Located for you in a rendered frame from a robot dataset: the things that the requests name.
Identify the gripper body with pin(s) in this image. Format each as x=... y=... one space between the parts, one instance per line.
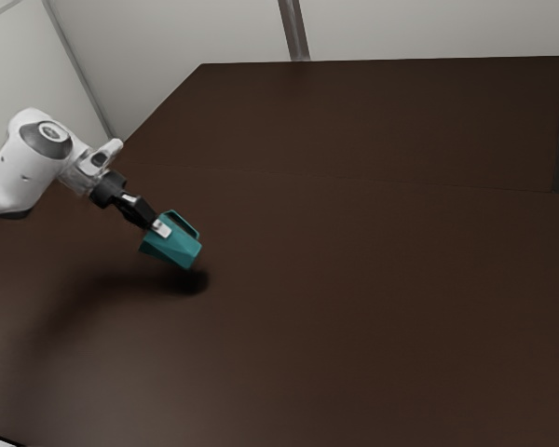
x=108 y=187

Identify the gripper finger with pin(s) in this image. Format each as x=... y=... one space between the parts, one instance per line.
x=150 y=218

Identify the teal faceted mug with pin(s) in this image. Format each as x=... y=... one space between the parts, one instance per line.
x=173 y=247

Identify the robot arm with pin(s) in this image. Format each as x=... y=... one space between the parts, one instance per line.
x=18 y=167

